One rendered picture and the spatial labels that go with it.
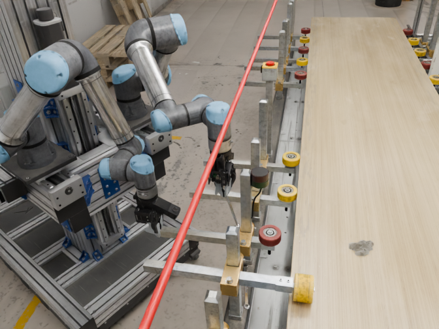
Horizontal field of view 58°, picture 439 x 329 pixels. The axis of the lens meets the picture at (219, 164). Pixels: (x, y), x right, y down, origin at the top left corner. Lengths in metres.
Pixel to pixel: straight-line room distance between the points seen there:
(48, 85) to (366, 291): 1.13
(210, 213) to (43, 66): 1.89
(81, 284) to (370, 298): 1.55
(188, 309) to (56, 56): 1.57
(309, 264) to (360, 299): 0.19
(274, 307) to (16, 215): 1.94
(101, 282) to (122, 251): 0.23
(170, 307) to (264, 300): 0.89
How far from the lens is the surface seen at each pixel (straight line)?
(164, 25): 1.52
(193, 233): 1.50
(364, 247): 1.43
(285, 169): 1.84
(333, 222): 1.50
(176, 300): 2.40
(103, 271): 2.35
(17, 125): 1.48
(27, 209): 2.98
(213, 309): 0.98
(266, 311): 1.57
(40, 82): 1.29
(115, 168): 1.39
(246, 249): 1.44
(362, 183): 1.72
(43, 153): 1.72
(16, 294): 2.75
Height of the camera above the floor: 1.91
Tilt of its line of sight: 35 degrees down
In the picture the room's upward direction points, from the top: 3 degrees counter-clockwise
